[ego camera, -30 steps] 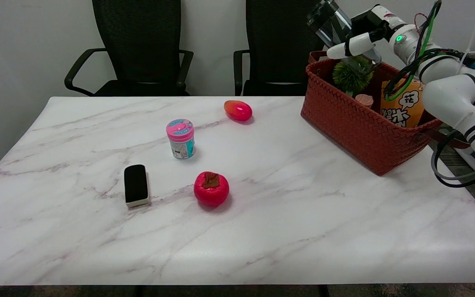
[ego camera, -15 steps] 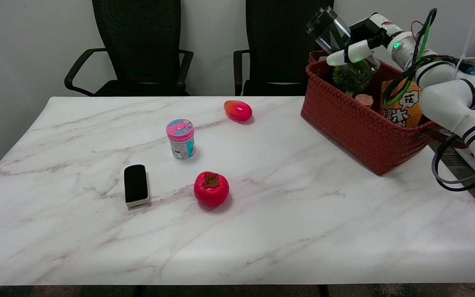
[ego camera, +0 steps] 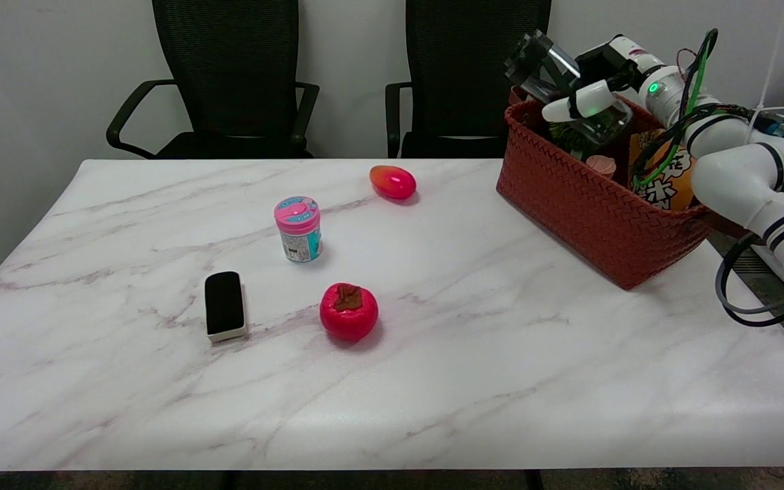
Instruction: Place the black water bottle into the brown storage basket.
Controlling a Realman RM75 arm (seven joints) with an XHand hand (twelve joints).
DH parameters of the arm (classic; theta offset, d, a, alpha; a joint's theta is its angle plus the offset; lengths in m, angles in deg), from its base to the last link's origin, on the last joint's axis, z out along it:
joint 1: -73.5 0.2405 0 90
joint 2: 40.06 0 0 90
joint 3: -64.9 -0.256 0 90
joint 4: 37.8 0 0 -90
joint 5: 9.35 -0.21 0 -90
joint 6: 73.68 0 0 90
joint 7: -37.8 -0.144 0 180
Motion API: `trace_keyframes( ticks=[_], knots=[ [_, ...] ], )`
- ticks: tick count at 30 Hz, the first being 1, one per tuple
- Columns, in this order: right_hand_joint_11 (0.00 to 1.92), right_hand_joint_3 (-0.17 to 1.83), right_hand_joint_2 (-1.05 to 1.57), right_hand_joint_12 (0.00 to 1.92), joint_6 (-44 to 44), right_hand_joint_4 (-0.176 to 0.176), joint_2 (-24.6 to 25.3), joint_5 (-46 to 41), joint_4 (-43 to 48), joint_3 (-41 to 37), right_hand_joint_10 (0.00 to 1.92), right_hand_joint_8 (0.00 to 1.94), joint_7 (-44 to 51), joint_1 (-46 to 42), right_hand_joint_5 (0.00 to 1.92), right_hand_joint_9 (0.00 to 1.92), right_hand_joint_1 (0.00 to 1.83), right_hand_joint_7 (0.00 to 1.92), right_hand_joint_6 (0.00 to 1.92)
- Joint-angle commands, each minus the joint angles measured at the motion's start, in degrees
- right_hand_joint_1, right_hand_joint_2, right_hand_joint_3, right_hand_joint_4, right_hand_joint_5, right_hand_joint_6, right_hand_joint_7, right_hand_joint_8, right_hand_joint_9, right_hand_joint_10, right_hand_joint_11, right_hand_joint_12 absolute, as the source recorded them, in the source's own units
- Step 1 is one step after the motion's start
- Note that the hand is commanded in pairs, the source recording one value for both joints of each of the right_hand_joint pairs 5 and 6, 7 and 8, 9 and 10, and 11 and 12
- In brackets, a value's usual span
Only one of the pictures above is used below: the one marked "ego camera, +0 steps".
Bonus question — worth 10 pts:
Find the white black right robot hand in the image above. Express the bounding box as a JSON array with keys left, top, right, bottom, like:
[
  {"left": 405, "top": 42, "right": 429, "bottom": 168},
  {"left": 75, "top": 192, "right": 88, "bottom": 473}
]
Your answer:
[{"left": 541, "top": 35, "right": 666, "bottom": 125}]

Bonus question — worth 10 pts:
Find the black transparent water bottle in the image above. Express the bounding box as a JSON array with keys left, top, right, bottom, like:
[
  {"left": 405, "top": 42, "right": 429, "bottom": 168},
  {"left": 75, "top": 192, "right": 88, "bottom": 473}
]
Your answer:
[{"left": 504, "top": 29, "right": 635, "bottom": 148}]

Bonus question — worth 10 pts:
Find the red woven basket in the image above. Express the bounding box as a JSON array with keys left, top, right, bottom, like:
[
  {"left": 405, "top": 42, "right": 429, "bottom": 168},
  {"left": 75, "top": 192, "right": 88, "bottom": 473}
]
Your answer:
[{"left": 495, "top": 84, "right": 762, "bottom": 291}]

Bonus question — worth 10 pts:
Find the green spiky ball plant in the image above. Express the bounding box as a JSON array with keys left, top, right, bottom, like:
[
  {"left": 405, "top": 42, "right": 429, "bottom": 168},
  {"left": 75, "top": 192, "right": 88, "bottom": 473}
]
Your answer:
[{"left": 547, "top": 108, "right": 614, "bottom": 161}]

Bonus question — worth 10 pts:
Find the small pink pot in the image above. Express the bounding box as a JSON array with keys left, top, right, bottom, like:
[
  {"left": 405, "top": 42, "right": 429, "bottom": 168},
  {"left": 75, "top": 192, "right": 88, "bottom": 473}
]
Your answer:
[{"left": 585, "top": 154, "right": 618, "bottom": 180}]

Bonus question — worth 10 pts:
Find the orange popcorn box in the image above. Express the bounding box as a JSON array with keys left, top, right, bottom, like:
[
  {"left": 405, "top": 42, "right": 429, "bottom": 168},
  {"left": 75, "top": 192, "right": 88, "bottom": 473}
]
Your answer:
[{"left": 628, "top": 128, "right": 697, "bottom": 212}]

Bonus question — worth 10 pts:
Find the black mesh office chair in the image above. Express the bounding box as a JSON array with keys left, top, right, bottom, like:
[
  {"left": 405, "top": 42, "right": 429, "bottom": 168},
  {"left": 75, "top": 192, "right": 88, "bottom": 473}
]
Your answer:
[
  {"left": 385, "top": 0, "right": 553, "bottom": 160},
  {"left": 105, "top": 0, "right": 321, "bottom": 161}
]

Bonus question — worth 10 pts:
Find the white zip tie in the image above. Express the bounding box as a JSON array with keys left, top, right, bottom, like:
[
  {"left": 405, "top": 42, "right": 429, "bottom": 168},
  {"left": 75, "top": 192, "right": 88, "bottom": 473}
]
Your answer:
[{"left": 746, "top": 0, "right": 784, "bottom": 140}]

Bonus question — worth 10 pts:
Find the red toy mango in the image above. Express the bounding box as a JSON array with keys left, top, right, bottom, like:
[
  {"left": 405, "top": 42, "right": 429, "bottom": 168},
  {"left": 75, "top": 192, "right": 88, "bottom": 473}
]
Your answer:
[{"left": 369, "top": 165, "right": 418, "bottom": 201}]

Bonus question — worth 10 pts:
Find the pink lid gum jar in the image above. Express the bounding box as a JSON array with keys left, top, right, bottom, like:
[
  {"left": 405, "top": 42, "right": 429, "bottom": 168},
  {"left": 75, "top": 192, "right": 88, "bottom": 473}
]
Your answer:
[{"left": 274, "top": 195, "right": 325, "bottom": 264}]

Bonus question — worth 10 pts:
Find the red toy persimmon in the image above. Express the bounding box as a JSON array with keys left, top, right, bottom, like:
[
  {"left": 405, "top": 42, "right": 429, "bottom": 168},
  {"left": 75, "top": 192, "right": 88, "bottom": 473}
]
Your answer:
[{"left": 318, "top": 282, "right": 380, "bottom": 343}]

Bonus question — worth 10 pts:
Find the black whiteboard eraser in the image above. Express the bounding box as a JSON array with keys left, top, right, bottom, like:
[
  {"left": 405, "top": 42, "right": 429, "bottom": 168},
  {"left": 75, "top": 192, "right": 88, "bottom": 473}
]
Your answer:
[{"left": 203, "top": 270, "right": 249, "bottom": 344}]

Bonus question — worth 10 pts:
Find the green robot cable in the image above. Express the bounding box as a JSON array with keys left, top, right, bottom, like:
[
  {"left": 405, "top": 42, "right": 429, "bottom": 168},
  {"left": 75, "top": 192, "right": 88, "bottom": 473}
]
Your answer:
[{"left": 633, "top": 28, "right": 720, "bottom": 193}]

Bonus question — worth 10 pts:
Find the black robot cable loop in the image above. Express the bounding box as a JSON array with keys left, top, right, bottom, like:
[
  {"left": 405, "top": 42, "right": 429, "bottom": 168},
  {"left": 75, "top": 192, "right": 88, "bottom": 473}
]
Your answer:
[{"left": 715, "top": 153, "right": 784, "bottom": 329}]

